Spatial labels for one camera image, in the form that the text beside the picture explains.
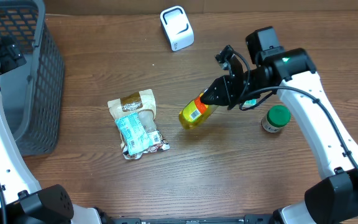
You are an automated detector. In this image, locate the small Kleenex tissue pack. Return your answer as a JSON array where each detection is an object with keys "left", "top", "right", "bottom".
[{"left": 242, "top": 99, "right": 257, "bottom": 108}]

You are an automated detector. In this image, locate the yellow oil bottle silver cap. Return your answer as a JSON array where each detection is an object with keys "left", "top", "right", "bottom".
[{"left": 178, "top": 91, "right": 218, "bottom": 129}]

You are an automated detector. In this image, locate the green lid white jar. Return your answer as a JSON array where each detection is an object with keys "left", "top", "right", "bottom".
[{"left": 261, "top": 105, "right": 291, "bottom": 133}]

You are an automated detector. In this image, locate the clear brown snack bag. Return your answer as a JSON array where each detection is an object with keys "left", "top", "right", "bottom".
[{"left": 108, "top": 89, "right": 158, "bottom": 145}]

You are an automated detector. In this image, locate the white red snack packet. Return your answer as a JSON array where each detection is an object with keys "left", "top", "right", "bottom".
[{"left": 122, "top": 130, "right": 170, "bottom": 160}]

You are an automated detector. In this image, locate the teal large tissue pack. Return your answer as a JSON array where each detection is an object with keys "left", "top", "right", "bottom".
[{"left": 115, "top": 113, "right": 153, "bottom": 156}]

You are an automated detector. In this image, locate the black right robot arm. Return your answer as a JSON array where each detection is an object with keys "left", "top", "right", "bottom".
[{"left": 201, "top": 27, "right": 358, "bottom": 223}]

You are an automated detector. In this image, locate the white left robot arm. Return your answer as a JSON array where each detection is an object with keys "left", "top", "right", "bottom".
[{"left": 0, "top": 63, "right": 101, "bottom": 224}]

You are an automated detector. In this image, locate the white barcode scanner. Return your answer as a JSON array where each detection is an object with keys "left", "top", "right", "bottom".
[{"left": 160, "top": 6, "right": 195, "bottom": 52}]

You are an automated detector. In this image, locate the grey plastic mesh basket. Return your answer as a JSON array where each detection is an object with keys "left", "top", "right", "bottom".
[{"left": 0, "top": 0, "right": 65, "bottom": 156}]

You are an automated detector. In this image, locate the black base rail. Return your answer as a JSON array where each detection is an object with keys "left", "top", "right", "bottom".
[{"left": 111, "top": 214, "right": 280, "bottom": 224}]

